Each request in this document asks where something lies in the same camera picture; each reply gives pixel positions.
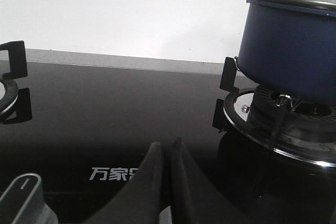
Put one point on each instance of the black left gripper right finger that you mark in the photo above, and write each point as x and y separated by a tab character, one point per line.
195	199

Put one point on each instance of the dark blue cooking pot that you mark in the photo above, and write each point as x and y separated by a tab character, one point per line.
290	49

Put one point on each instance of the burner with pot support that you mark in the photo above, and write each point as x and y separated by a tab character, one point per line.
15	102
286	125

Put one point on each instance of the right burner with pot support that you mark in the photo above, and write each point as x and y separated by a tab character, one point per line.
286	125

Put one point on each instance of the left burner with pot support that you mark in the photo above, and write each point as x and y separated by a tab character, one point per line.
15	102

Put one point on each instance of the black glass gas stove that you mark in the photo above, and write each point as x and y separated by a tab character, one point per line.
93	126

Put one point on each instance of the grey stove control knob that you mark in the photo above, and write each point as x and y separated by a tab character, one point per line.
23	202

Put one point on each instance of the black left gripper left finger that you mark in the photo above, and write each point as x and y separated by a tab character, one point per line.
139	200

